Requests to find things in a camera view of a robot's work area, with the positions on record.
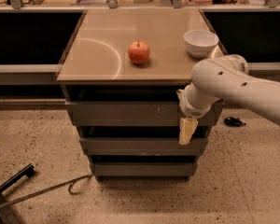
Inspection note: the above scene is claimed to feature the grey top drawer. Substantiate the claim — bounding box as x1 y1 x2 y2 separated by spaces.
64 99 225 128

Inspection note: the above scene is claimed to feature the grey drawer cabinet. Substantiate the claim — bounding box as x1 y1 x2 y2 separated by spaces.
57 7 223 179

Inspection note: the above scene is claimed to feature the grey middle drawer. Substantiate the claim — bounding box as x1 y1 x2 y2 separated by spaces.
80 138 208 156

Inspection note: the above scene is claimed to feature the grey drawer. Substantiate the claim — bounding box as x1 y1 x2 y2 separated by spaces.
91 163 197 177
80 138 208 156
64 99 225 128

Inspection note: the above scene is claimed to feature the grey bottom drawer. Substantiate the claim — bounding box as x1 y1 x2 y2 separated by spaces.
91 163 197 177

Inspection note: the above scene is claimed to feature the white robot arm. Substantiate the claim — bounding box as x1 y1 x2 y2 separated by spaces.
176 55 280 145

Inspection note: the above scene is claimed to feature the metal rod with hook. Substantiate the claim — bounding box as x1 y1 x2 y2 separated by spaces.
0 174 92 209

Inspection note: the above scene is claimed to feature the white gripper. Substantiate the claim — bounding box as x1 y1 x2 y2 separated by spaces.
176 89 211 146

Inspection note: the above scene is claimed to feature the white bowl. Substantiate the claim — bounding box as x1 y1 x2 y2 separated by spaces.
183 30 219 58

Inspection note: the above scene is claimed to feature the black cable clump on floor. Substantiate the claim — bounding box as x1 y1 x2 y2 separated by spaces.
224 117 245 127

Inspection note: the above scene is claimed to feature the red apple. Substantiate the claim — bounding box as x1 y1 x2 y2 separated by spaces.
128 41 150 64

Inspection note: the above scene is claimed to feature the black metal stand base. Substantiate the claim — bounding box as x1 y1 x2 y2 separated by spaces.
0 162 36 224

